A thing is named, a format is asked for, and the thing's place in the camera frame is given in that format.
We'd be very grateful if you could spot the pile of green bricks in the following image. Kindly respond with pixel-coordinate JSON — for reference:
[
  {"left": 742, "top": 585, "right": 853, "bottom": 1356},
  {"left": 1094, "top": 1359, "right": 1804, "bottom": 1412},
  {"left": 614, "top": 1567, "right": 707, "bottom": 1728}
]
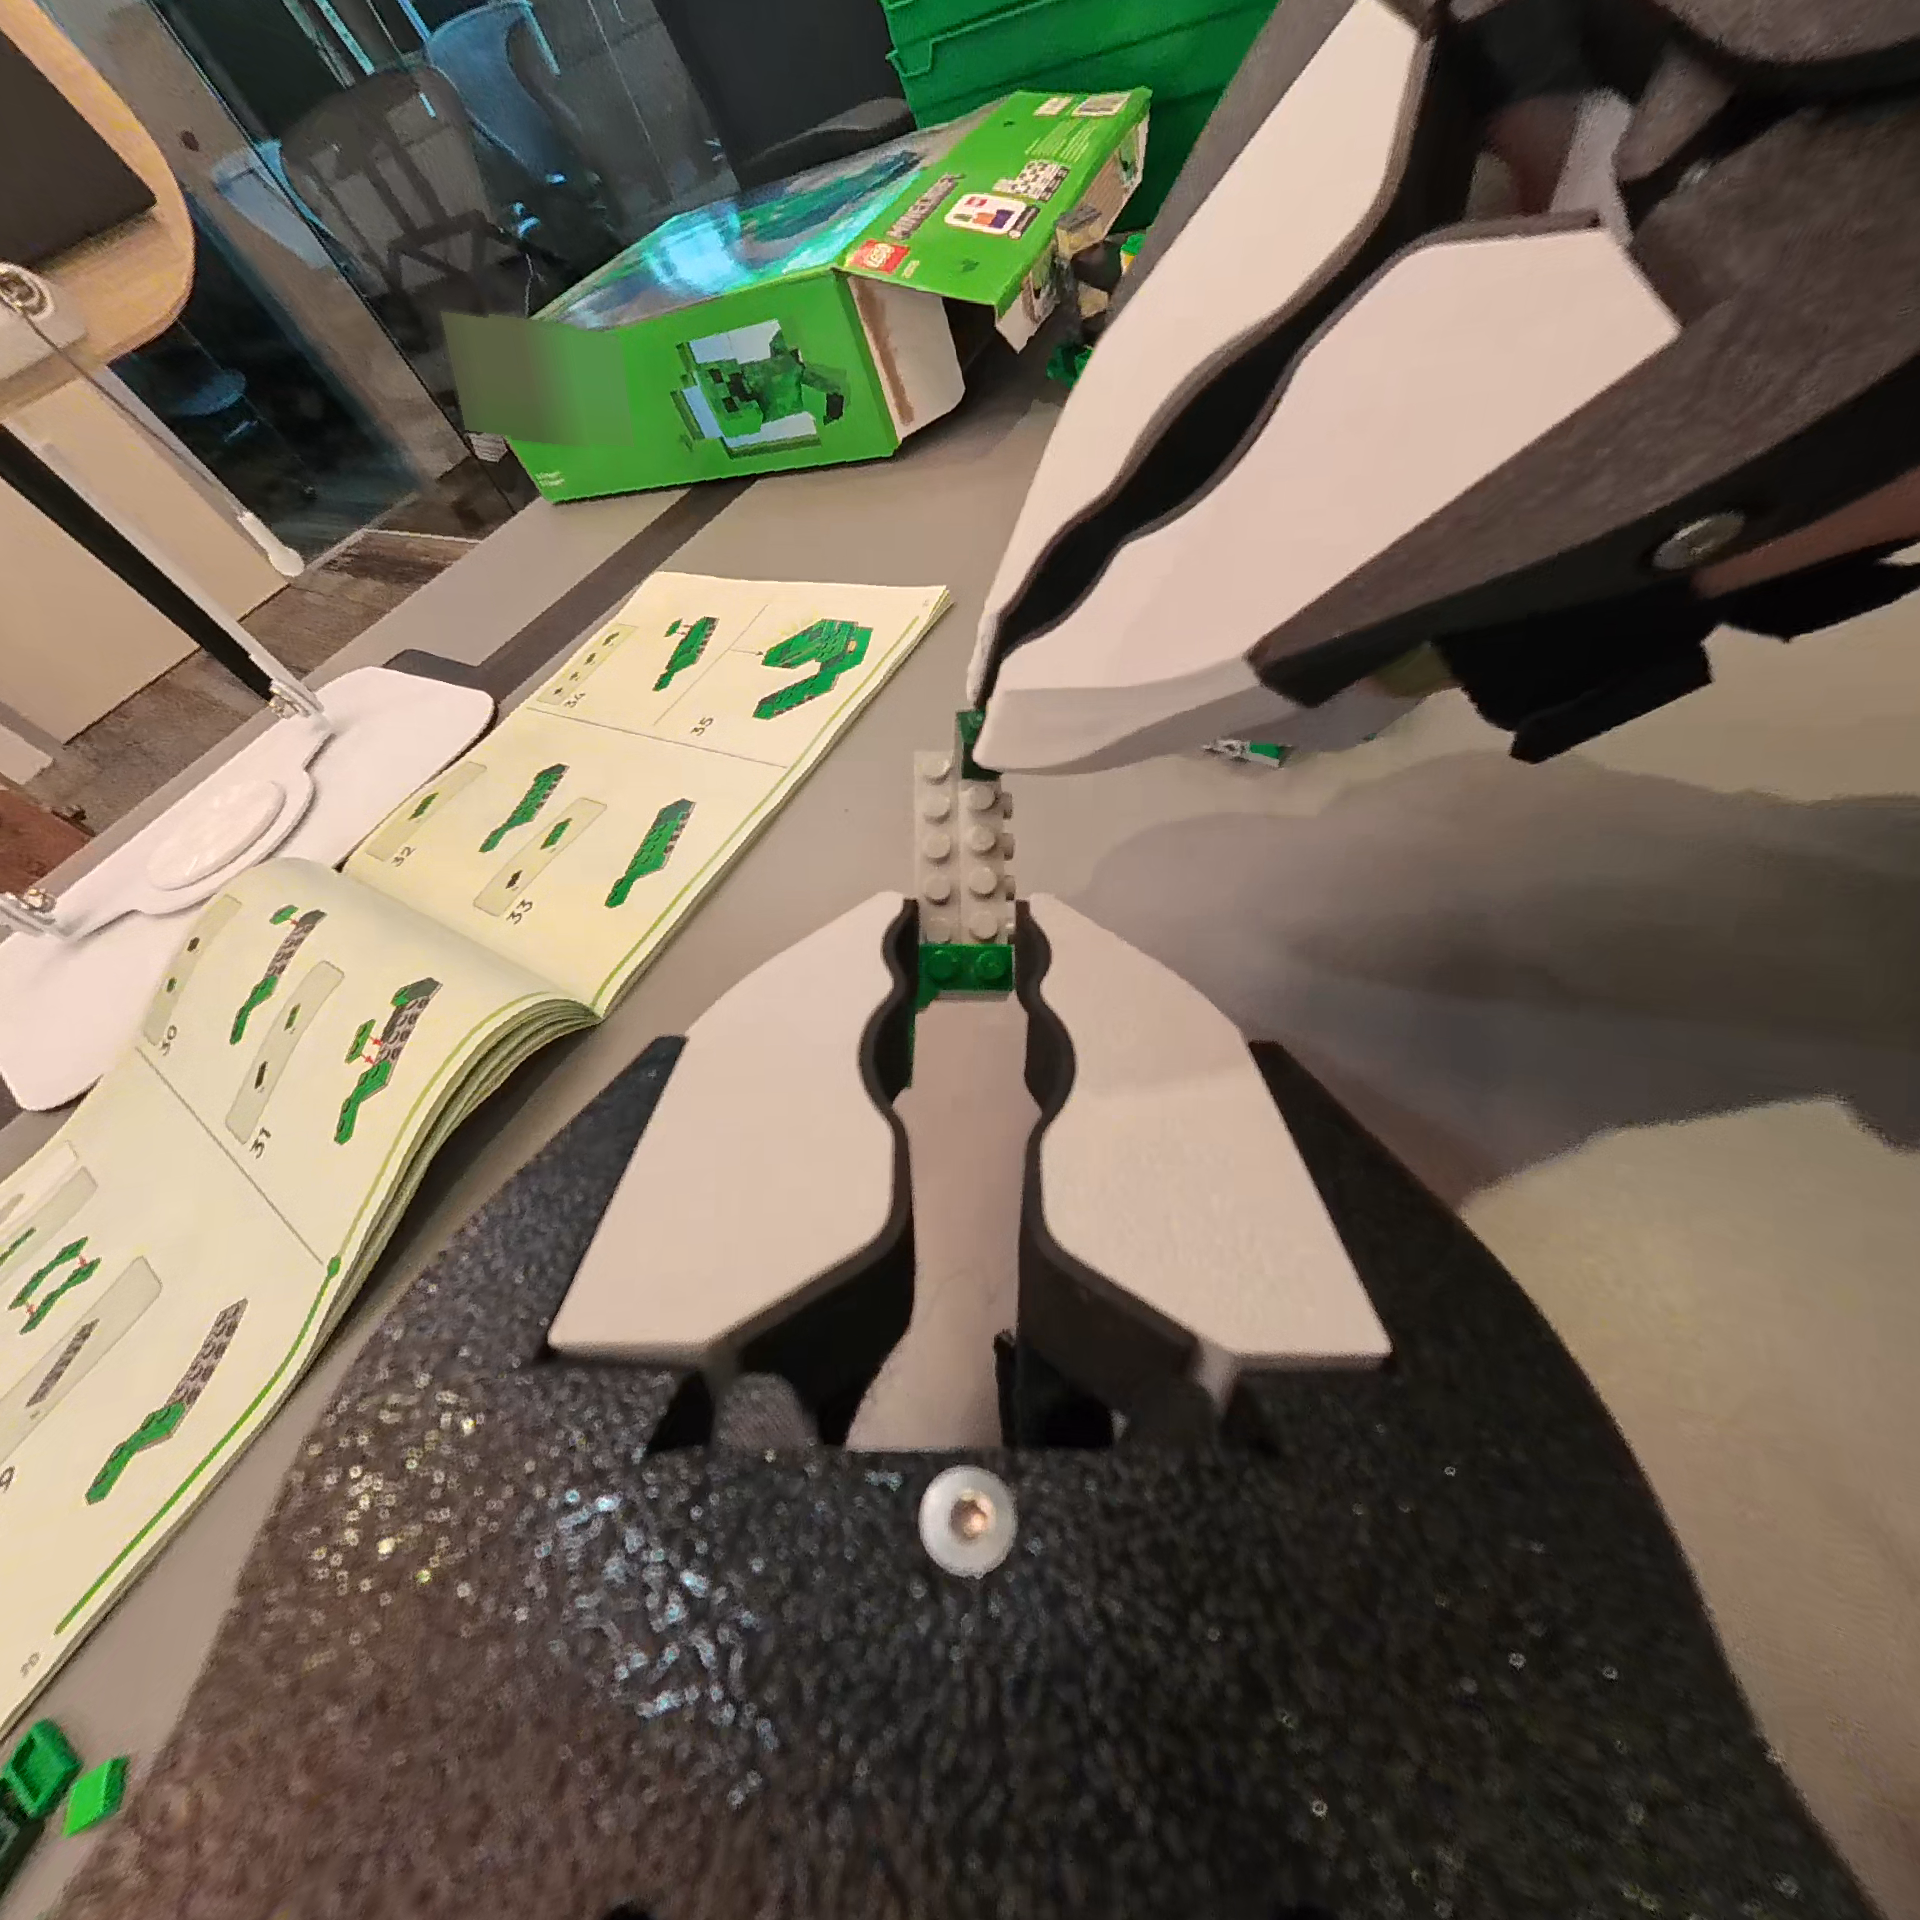
[{"left": 0, "top": 1718, "right": 133, "bottom": 1871}]

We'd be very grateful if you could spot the brick instruction booklet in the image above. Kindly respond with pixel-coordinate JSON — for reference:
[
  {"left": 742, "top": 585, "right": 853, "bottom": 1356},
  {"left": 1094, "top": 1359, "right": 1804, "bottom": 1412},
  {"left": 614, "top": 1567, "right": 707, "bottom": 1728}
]
[{"left": 0, "top": 569, "right": 953, "bottom": 1728}]

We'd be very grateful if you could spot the green brick model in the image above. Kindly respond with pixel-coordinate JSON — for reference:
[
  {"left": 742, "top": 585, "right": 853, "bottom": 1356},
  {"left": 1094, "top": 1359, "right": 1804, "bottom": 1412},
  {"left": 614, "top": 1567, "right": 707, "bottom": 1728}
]
[{"left": 1042, "top": 225, "right": 1150, "bottom": 396}]

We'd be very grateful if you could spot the green toy box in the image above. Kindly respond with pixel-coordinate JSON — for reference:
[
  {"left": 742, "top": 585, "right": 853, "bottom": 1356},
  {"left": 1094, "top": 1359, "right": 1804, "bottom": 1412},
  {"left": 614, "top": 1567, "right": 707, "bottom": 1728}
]
[{"left": 502, "top": 87, "right": 1155, "bottom": 505}]

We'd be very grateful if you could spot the black panel with wooden rim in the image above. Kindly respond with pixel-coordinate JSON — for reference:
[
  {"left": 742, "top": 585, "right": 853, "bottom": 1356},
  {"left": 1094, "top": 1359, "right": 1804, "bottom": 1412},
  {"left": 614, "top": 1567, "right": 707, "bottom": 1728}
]
[{"left": 0, "top": 0, "right": 196, "bottom": 368}]

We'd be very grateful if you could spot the grey and green brick assembly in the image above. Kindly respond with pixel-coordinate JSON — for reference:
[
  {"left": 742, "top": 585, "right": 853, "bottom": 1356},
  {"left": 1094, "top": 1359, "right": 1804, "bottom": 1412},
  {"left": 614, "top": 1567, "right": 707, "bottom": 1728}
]
[{"left": 908, "top": 705, "right": 1037, "bottom": 1000}]

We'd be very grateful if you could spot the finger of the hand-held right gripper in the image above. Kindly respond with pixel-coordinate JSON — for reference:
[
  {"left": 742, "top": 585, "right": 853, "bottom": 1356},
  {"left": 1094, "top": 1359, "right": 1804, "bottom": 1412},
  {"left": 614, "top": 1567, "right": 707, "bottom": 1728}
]
[
  {"left": 972, "top": 216, "right": 1684, "bottom": 777},
  {"left": 964, "top": 0, "right": 1451, "bottom": 712}
]

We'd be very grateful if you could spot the green plastic crate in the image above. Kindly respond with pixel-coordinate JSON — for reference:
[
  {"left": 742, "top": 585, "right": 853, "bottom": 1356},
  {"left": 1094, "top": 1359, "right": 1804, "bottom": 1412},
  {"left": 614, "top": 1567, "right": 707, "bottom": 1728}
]
[{"left": 878, "top": 0, "right": 1278, "bottom": 129}]

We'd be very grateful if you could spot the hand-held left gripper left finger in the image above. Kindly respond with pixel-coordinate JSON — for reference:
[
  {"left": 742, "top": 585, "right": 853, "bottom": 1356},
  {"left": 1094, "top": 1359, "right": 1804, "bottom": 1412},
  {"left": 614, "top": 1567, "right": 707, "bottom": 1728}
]
[{"left": 546, "top": 891, "right": 921, "bottom": 1449}]

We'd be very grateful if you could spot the white plastic bag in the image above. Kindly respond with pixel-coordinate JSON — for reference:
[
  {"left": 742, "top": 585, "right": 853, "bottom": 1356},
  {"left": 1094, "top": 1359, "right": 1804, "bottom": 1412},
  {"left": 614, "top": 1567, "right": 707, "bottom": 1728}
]
[{"left": 0, "top": 264, "right": 495, "bottom": 1114}]

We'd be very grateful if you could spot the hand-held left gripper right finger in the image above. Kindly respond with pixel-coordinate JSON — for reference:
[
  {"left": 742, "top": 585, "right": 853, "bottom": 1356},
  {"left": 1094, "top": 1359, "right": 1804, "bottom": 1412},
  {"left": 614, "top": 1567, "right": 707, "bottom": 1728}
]
[{"left": 1015, "top": 891, "right": 1397, "bottom": 1449}]

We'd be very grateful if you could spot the person's right hand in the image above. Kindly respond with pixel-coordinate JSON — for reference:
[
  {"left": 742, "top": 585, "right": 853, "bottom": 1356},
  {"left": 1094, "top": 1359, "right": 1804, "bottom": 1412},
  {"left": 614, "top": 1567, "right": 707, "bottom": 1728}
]
[{"left": 1722, "top": 482, "right": 1920, "bottom": 612}]

